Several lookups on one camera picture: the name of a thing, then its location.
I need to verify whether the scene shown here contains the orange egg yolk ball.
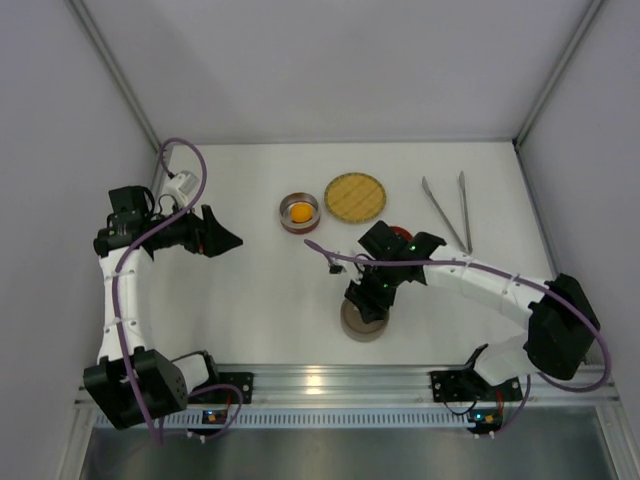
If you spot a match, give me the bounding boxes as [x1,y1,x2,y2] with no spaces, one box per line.
[289,202,314,224]

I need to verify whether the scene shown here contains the red round lid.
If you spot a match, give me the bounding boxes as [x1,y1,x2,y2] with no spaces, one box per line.
[391,226,413,241]

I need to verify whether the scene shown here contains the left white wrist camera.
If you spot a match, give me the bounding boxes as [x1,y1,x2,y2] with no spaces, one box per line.
[164,171,200,209]

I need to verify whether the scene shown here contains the grey slotted cable duct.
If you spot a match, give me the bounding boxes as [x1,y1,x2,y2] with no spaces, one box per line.
[94,407,479,430]

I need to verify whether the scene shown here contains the round bamboo tray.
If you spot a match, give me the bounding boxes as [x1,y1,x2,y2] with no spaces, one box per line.
[323,172,387,224]

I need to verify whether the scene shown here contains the black base bracket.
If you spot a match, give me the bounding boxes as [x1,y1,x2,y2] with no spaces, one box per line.
[189,371,254,405]
[429,369,524,404]

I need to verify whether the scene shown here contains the steel bowl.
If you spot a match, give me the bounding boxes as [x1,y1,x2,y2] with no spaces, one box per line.
[341,315,389,343]
[279,192,321,234]

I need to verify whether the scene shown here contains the metal tongs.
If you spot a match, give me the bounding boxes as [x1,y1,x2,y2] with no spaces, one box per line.
[420,170,474,254]

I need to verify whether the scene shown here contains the brown lid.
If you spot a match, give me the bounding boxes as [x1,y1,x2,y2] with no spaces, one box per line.
[340,300,363,320]

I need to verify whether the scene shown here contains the right aluminium frame post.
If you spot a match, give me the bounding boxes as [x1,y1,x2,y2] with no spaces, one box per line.
[512,0,608,153]

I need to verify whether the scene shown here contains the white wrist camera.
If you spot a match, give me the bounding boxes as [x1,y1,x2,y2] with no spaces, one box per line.
[326,252,361,278]
[164,171,200,209]

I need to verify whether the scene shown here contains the aluminium frame post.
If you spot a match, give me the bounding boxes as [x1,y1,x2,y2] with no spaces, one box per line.
[65,0,161,153]
[512,0,608,153]

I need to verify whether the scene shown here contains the aluminium mounting rail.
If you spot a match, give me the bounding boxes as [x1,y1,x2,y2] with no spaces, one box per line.
[219,364,620,408]

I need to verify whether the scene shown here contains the left aluminium frame post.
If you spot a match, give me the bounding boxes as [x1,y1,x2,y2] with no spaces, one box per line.
[65,0,161,153]

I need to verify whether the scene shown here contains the left black base bracket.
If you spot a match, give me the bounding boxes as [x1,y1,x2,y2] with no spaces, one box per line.
[189,371,254,405]

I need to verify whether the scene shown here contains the right black base bracket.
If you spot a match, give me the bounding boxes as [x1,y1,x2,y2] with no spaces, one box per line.
[429,369,524,404]

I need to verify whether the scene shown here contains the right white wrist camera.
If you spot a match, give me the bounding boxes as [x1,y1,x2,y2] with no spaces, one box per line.
[326,252,361,278]

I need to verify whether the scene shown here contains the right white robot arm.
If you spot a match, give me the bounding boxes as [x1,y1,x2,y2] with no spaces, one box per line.
[341,221,600,386]

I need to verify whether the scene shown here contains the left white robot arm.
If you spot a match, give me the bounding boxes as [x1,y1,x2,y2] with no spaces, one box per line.
[83,186,243,430]

